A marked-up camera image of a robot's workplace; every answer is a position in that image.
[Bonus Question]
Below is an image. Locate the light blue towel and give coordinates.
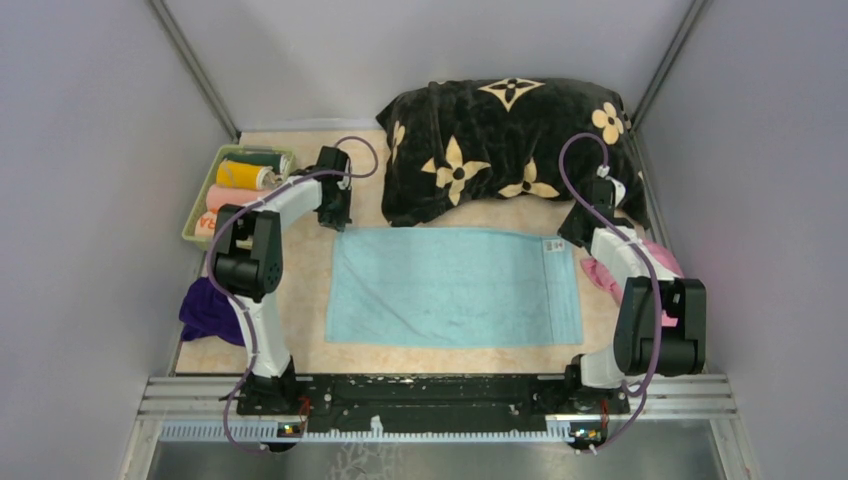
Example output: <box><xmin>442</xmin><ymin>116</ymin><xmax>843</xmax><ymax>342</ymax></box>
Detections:
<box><xmin>325</xmin><ymin>227</ymin><xmax>584</xmax><ymax>349</ymax></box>

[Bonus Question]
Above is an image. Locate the black floral blanket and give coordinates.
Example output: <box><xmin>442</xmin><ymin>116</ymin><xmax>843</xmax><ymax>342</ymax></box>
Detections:
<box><xmin>376</xmin><ymin>77</ymin><xmax>649</xmax><ymax>227</ymax></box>

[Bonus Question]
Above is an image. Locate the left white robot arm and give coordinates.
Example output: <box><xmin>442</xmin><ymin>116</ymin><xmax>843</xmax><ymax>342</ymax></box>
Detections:
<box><xmin>206</xmin><ymin>146</ymin><xmax>357</xmax><ymax>414</ymax></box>

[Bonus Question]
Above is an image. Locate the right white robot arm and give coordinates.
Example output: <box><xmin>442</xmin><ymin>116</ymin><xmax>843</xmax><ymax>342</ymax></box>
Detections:
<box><xmin>558</xmin><ymin>176</ymin><xmax>706</xmax><ymax>412</ymax></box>

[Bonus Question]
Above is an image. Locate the dark green rolled towel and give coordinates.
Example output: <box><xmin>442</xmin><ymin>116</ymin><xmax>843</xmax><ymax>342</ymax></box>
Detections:
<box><xmin>224</xmin><ymin>152</ymin><xmax>291</xmax><ymax>174</ymax></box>

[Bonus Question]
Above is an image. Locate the yellow rolled towel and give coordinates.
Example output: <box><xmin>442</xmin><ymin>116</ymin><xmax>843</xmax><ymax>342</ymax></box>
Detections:
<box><xmin>215</xmin><ymin>160</ymin><xmax>276</xmax><ymax>191</ymax></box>

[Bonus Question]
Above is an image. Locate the pink rolled towel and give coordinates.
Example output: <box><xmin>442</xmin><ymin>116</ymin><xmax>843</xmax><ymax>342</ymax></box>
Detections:
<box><xmin>205</xmin><ymin>184</ymin><xmax>270</xmax><ymax>212</ymax></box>

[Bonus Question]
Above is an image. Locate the orange DORA rolled towel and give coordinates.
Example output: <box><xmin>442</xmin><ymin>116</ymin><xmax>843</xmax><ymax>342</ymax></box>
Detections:
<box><xmin>193</xmin><ymin>211</ymin><xmax>217</xmax><ymax>240</ymax></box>

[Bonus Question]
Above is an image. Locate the green plastic basket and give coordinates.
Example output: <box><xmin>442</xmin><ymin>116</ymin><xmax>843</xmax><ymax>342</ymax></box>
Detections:
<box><xmin>182</xmin><ymin>144</ymin><xmax>297</xmax><ymax>251</ymax></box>

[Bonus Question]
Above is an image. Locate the purple towel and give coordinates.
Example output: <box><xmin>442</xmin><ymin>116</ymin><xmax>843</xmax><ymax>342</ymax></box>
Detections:
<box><xmin>178</xmin><ymin>277</ymin><xmax>245</xmax><ymax>346</ymax></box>

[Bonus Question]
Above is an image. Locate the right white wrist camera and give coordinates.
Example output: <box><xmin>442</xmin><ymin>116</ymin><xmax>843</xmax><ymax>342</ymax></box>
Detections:
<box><xmin>596</xmin><ymin>165</ymin><xmax>627</xmax><ymax>209</ymax></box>

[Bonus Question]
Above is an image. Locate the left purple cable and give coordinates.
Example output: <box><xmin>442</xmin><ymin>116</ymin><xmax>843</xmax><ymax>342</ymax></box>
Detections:
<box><xmin>205</xmin><ymin>135</ymin><xmax>380</xmax><ymax>457</ymax></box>

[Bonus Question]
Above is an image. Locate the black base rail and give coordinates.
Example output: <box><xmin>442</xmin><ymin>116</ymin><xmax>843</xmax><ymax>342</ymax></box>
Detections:
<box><xmin>236</xmin><ymin>372</ymin><xmax>630</xmax><ymax>434</ymax></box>

